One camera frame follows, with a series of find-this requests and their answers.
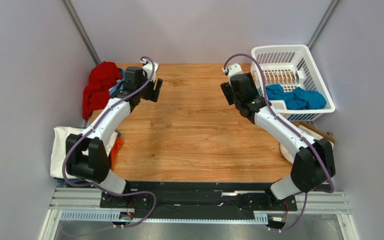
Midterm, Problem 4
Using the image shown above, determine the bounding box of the white printed t-shirt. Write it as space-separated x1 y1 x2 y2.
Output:
49 126 119 180

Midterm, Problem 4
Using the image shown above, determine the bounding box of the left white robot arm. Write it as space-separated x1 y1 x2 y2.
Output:
62 62 163 206

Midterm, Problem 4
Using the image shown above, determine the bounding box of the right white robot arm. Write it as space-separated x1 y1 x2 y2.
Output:
220 73 336 201

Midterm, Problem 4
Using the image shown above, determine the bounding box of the blue cloth under stack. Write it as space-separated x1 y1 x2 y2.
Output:
56 178 90 187

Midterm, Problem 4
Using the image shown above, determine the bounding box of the light blue cap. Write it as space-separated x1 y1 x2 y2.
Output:
109 67 125 98

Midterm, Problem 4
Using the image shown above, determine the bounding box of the red t-shirt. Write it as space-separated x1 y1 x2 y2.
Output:
82 61 123 120

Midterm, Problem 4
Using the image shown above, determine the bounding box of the white plastic basket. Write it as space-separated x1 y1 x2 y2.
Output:
251 44 336 122

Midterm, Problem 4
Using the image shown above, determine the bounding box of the teal blue t-shirt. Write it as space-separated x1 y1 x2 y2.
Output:
266 84 327 110

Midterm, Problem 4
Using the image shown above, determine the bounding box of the orange t-shirt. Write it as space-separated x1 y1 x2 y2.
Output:
110 136 125 171

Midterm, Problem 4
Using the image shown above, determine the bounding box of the cream tote bag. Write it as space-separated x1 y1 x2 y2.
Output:
279 121 336 164

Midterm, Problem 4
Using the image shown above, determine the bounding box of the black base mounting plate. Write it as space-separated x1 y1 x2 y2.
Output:
99 181 298 220

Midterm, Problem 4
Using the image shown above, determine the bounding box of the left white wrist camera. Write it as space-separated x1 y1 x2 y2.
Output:
140 59 160 83

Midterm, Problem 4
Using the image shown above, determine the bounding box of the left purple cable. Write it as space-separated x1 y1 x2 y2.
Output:
61 55 158 229

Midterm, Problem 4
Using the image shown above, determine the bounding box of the purple cable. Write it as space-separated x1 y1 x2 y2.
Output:
222 53 336 233
61 55 158 229

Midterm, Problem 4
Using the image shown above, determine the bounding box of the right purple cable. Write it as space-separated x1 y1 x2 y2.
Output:
222 53 336 233

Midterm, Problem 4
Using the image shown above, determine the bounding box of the aluminium rail frame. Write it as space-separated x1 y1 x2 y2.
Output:
38 187 360 240

